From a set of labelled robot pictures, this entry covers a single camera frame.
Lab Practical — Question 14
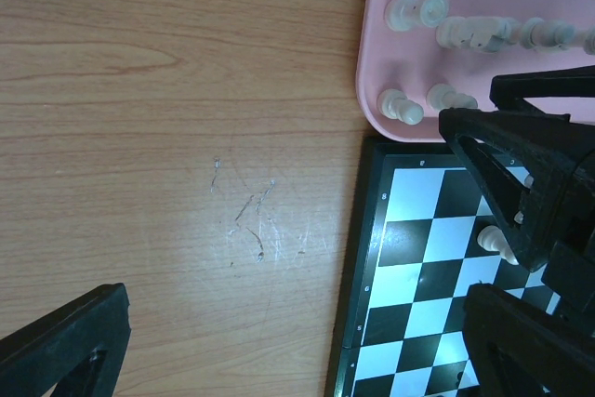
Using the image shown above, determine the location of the pink plastic tray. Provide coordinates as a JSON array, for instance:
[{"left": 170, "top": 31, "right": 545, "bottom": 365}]
[{"left": 356, "top": 0, "right": 594, "bottom": 142}]

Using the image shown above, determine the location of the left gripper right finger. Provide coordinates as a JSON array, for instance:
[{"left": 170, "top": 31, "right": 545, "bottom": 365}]
[{"left": 463, "top": 284, "right": 594, "bottom": 396}]

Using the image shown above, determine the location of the white bishop left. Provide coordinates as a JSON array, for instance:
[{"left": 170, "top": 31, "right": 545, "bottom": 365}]
[{"left": 519, "top": 18, "right": 576, "bottom": 50}]

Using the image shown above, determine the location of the white pawn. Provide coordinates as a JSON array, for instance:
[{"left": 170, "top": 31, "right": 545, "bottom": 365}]
[
  {"left": 477, "top": 225, "right": 519, "bottom": 265},
  {"left": 377, "top": 89, "right": 424, "bottom": 126},
  {"left": 426, "top": 84, "right": 478, "bottom": 112}
]

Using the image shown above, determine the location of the white queen piece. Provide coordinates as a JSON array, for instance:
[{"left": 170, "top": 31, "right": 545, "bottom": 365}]
[{"left": 582, "top": 28, "right": 595, "bottom": 56}]

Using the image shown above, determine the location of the black and white chessboard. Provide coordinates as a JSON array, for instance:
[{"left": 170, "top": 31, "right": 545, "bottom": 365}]
[{"left": 324, "top": 136, "right": 595, "bottom": 397}]

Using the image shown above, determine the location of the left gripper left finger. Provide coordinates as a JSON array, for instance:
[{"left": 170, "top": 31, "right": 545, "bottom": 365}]
[{"left": 1, "top": 283, "right": 131, "bottom": 396}]

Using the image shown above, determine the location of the white knight left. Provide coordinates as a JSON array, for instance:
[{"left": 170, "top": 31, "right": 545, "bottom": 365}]
[{"left": 436, "top": 16, "right": 522, "bottom": 53}]

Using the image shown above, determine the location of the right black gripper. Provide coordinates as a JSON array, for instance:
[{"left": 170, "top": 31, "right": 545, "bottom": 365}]
[{"left": 439, "top": 109, "right": 594, "bottom": 319}]

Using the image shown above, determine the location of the white rook left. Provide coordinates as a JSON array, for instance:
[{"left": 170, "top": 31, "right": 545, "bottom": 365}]
[{"left": 384, "top": 0, "right": 450, "bottom": 32}]

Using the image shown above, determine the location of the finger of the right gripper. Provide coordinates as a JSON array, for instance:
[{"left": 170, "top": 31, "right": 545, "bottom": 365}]
[{"left": 489, "top": 66, "right": 594, "bottom": 123}]

